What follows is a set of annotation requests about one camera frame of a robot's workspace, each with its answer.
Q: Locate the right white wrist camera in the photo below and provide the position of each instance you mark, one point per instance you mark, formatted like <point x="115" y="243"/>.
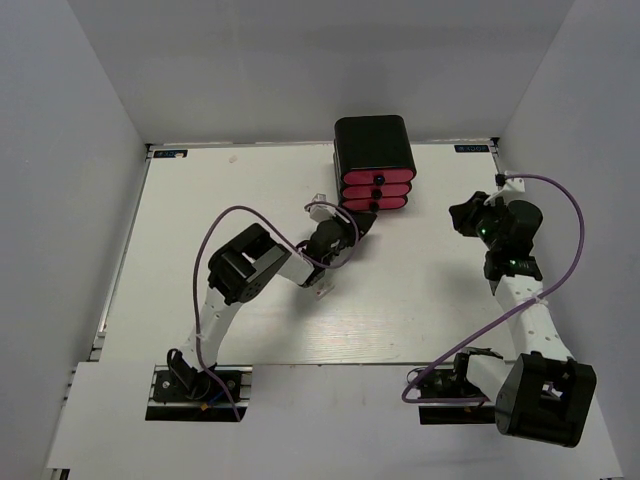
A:
<point x="509" y="187"/>

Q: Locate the small white eraser box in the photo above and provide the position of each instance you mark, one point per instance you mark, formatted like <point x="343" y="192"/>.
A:
<point x="323" y="289"/>

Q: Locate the left dark table label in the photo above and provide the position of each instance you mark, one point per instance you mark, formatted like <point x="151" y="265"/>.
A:
<point x="170" y="154"/>

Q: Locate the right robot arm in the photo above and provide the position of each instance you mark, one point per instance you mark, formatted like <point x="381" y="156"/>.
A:
<point x="545" y="395"/>

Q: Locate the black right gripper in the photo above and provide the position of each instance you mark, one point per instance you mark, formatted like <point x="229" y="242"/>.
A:
<point x="465" y="215"/>

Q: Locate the black drawer cabinet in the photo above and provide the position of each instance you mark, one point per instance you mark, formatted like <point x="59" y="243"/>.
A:
<point x="370" y="142"/>

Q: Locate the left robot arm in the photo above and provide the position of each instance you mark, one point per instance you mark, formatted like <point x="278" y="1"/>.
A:
<point x="241" y="269"/>

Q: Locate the right dark table label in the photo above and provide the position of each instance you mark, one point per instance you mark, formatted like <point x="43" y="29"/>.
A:
<point x="471" y="148"/>

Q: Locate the pink top drawer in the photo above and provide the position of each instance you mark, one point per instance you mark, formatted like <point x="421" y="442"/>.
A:
<point x="378" y="177"/>

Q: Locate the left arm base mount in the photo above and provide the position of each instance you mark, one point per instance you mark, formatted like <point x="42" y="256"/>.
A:
<point x="170" y="401"/>

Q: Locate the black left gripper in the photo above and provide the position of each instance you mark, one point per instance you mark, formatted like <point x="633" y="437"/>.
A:
<point x="364" y="221"/>

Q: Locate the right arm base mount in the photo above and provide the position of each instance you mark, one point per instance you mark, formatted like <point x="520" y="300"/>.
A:
<point x="448" y="398"/>

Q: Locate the dark table label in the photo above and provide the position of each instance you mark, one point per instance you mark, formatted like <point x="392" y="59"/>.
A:
<point x="471" y="148"/>
<point x="170" y="154"/>

